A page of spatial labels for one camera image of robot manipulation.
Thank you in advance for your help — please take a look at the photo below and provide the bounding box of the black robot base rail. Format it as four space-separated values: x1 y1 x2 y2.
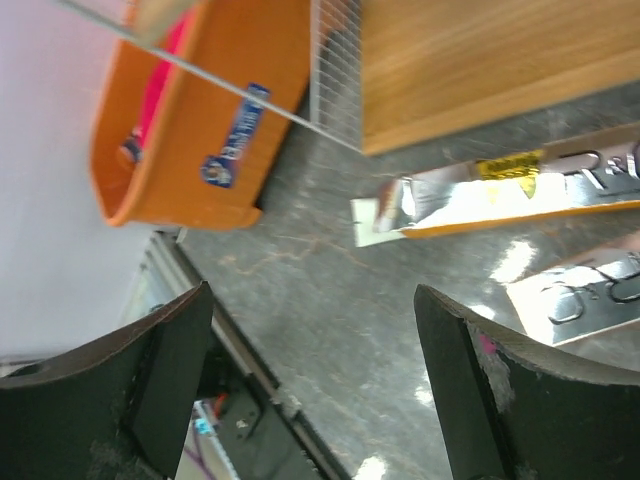
124 229 351 480

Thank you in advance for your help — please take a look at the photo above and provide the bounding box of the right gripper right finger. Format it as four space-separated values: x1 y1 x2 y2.
414 285 639 479

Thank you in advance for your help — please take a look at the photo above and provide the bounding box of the white wire wooden shelf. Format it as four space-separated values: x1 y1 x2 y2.
69 1 639 158

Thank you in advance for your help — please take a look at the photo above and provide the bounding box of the red folded cloth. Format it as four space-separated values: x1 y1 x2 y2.
135 11 192 149

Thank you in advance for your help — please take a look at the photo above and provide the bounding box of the orange silver R&O toothpaste box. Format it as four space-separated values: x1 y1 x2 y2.
506 247 639 347

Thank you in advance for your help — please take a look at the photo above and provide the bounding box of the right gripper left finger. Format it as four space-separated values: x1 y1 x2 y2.
1 283 213 479

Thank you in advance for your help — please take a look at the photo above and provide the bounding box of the torn silver R&O toothpaste box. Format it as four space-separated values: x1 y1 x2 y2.
351 123 639 247

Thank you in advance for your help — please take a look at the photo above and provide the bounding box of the orange plastic tub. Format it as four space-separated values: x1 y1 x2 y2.
90 1 311 230

